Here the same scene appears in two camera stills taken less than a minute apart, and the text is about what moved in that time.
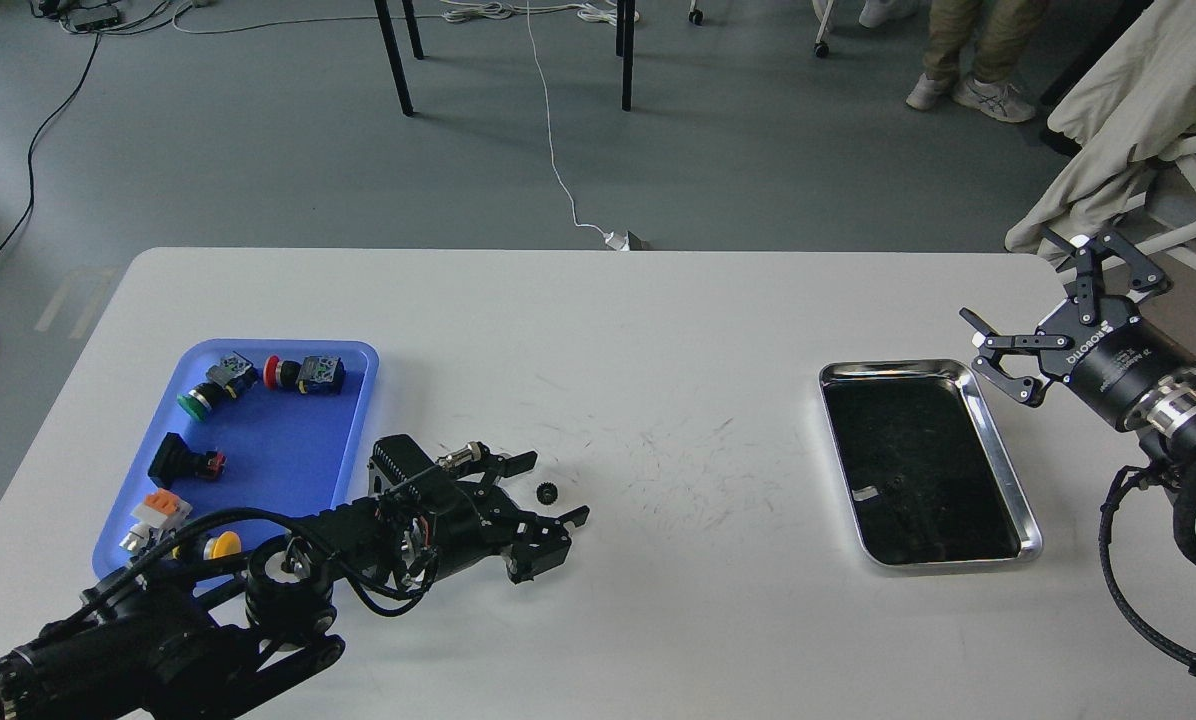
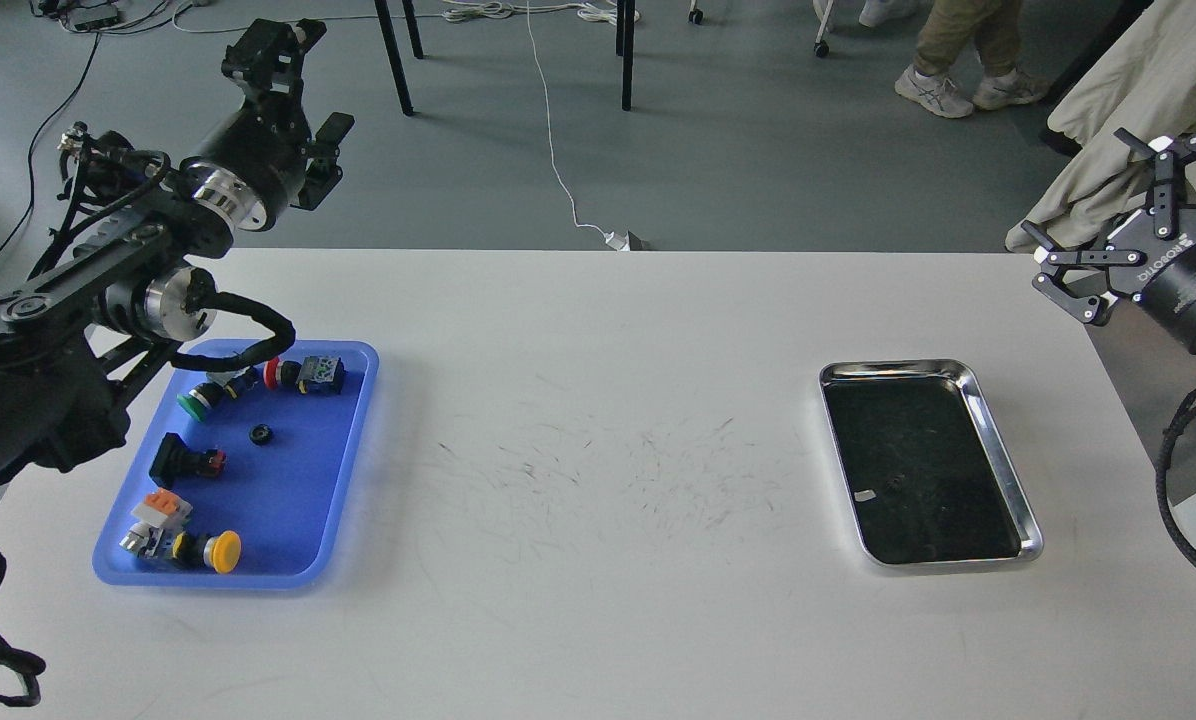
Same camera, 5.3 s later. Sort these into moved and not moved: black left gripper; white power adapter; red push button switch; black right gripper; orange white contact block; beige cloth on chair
Moved: black left gripper; black right gripper
Not moved: beige cloth on chair; white power adapter; orange white contact block; red push button switch
